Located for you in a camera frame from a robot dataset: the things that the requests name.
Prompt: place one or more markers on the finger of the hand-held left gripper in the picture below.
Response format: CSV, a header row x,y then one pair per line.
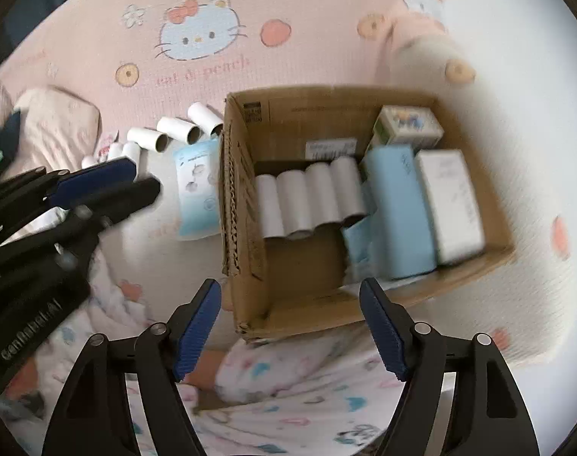
x,y
127,197
93,178

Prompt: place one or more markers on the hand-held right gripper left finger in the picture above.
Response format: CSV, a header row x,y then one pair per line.
x,y
198,327

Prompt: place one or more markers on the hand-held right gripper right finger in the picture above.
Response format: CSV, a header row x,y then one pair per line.
x,y
385,327

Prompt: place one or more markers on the brown cardboard box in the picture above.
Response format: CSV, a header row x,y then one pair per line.
x,y
307,304

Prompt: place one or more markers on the pile of white paper tubes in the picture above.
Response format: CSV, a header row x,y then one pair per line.
x,y
174,128

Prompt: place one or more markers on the white cardboard roll core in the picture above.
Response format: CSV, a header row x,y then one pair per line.
x,y
295,199
349,187
324,192
271,204

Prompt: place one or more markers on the light blue tissue pack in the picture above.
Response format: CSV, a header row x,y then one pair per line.
x,y
198,190

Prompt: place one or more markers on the light blue plastic packet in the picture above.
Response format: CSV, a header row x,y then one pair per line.
x,y
359,251

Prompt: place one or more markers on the dark blue cloth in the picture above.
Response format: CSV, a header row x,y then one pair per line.
x,y
10,135

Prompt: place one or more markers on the light blue box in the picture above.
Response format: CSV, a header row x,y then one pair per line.
x,y
397,213

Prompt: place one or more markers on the person's white printed pajamas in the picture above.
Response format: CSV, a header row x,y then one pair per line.
x,y
293,403

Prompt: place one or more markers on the white green cartoon box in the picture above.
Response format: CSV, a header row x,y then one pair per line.
x,y
407,123

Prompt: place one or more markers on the pink cartoon bed sheet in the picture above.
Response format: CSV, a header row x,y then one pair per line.
x,y
317,33

